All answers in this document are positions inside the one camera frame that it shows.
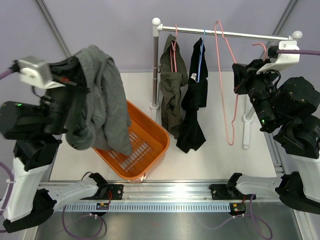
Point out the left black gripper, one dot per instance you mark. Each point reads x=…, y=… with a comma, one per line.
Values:
x=70, y=73

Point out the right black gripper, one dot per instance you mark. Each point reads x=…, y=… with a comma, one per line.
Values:
x=245, y=74

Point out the pink wire hanger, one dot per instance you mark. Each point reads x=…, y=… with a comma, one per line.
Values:
x=224, y=121
x=173, y=61

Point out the grey shorts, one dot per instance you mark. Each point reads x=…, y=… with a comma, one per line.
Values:
x=99, y=119

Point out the blue wire hanger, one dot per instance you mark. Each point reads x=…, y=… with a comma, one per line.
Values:
x=200, y=56

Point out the black shorts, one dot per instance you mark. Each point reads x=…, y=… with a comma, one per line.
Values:
x=191, y=135

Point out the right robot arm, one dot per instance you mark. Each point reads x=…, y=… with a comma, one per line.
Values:
x=287, y=110

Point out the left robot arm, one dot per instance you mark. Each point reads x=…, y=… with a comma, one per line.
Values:
x=35, y=128

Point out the olive green shorts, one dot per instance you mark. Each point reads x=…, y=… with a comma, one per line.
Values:
x=170, y=86

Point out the white metal clothes rack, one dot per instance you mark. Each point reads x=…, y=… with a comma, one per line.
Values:
x=158, y=27

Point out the orange plastic laundry basket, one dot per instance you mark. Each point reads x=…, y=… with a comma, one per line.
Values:
x=149, y=142

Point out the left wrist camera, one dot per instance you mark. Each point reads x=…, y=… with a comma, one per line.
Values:
x=36, y=73

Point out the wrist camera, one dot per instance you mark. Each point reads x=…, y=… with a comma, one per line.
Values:
x=283, y=60
x=36, y=73

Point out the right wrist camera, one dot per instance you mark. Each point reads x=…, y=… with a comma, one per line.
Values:
x=283, y=60

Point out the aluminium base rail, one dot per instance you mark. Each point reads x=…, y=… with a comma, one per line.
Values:
x=176, y=191

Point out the white slotted cable duct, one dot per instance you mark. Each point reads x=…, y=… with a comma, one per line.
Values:
x=147, y=207

